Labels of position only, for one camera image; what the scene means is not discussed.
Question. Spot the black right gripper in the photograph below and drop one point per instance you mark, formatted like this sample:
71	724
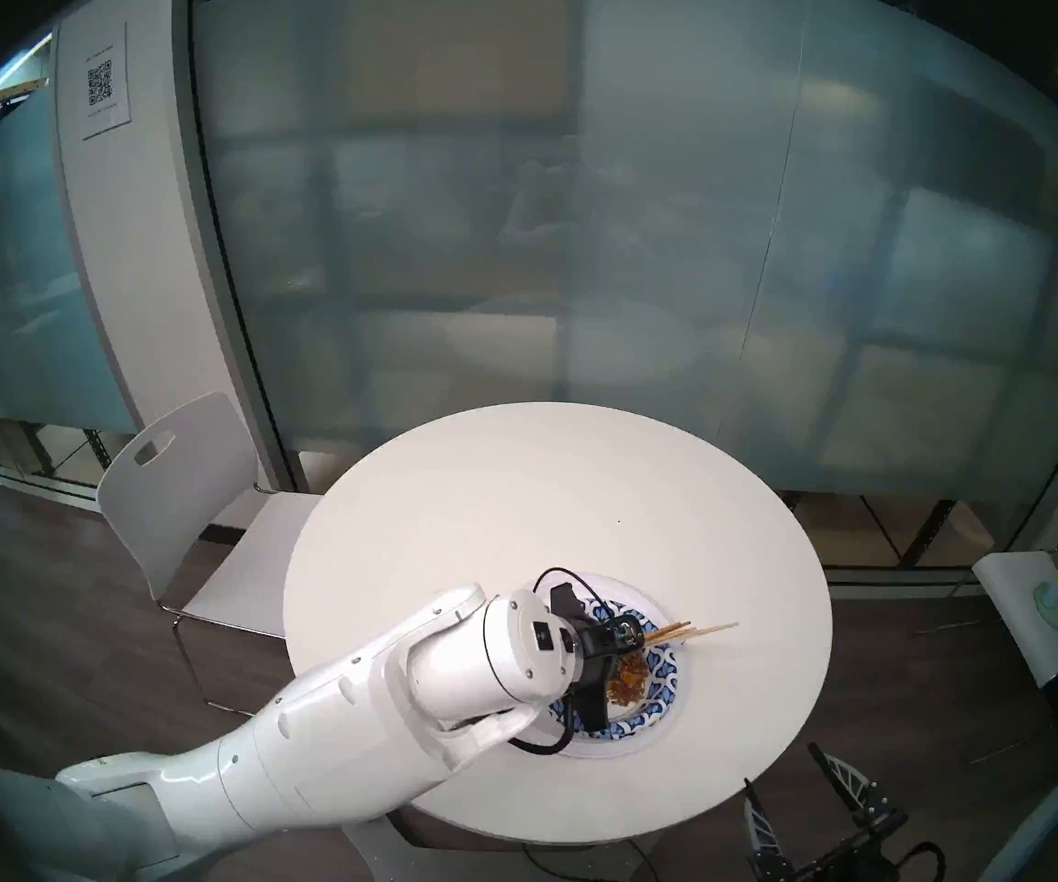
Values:
869	862

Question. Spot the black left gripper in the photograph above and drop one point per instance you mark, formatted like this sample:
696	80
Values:
598	669

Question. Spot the large blue patterned paper bowl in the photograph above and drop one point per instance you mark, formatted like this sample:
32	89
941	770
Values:
625	731

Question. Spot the small white foam plate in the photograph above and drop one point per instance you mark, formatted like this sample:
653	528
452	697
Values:
671	632

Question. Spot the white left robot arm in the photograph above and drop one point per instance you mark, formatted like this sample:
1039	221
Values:
455	669

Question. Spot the minced brown food leftovers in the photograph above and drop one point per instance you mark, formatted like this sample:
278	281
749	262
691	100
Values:
630	683

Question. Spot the large white foam plate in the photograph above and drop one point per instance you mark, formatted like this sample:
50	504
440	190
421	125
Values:
639	750

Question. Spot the white chair holding bottle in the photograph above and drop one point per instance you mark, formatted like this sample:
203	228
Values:
1016	604

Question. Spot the black metal shelf brace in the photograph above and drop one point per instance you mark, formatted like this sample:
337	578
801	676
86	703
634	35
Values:
928	531

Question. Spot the clear bottle yellow cap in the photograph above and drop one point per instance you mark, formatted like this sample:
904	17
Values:
1054	600

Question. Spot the QR code paper sign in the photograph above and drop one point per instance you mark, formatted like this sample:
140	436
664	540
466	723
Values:
105	81

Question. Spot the wooden shelf board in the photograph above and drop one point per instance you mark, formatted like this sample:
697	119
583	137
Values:
19	88

